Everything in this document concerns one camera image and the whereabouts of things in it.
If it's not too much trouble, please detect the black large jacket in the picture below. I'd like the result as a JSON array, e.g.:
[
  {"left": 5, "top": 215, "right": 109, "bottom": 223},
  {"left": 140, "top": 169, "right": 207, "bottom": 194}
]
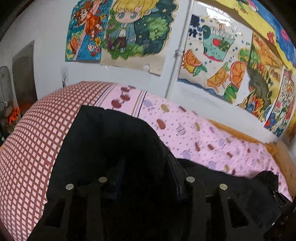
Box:
[{"left": 27, "top": 105, "right": 293, "bottom": 241}]

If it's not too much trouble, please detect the red white checkered quilt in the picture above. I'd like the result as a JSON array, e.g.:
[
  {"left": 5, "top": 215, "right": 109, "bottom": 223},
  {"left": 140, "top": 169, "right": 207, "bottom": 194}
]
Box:
[{"left": 1, "top": 81, "right": 112, "bottom": 240}]

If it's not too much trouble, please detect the pink apple print bedsheet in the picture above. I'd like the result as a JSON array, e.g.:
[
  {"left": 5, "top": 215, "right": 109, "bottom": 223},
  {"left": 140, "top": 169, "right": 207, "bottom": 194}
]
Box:
[{"left": 93, "top": 84, "right": 293, "bottom": 200}]

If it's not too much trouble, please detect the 2024 dragon drawing poster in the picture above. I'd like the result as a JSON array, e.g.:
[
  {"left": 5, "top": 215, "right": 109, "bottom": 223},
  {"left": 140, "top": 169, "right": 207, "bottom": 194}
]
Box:
[{"left": 264, "top": 67, "right": 295, "bottom": 138}]

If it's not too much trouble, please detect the standing electric fan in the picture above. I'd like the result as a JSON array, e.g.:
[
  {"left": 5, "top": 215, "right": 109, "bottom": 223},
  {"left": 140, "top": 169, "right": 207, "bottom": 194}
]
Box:
[{"left": 0, "top": 66, "right": 14, "bottom": 118}]

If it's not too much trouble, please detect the autumn field drawing poster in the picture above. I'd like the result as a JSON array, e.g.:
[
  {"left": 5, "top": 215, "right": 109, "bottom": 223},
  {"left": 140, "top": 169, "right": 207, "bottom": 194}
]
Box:
[{"left": 236, "top": 32, "right": 283, "bottom": 122}]

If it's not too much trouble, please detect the fruit juice drawing poster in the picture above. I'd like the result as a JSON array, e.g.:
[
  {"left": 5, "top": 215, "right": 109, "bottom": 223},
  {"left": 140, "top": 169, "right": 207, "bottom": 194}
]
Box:
[{"left": 178, "top": 1, "right": 253, "bottom": 103}]

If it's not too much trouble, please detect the orange girl drawing poster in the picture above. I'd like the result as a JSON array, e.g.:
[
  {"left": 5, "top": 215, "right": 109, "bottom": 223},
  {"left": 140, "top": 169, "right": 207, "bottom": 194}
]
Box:
[{"left": 65, "top": 0, "right": 113, "bottom": 62}]

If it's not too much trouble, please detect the blond boy drawing poster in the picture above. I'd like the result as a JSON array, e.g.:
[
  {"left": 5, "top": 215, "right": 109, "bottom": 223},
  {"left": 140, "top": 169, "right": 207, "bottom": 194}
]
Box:
[{"left": 101, "top": 0, "right": 178, "bottom": 75}]

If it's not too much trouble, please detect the underwater jellyfish drawing poster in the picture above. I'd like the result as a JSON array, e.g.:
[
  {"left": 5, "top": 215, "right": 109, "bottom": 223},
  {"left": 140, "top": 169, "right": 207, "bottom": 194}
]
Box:
[{"left": 218, "top": 0, "right": 295, "bottom": 71}]

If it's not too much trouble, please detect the hanging keychain on wall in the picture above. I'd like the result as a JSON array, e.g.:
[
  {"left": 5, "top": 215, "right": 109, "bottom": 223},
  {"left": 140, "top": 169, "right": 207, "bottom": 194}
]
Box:
[{"left": 61, "top": 66, "right": 69, "bottom": 87}]

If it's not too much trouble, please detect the white wall pipe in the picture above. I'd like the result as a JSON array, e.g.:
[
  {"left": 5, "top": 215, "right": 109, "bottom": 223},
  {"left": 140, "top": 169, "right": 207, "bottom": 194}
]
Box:
[{"left": 165, "top": 0, "right": 195, "bottom": 99}]

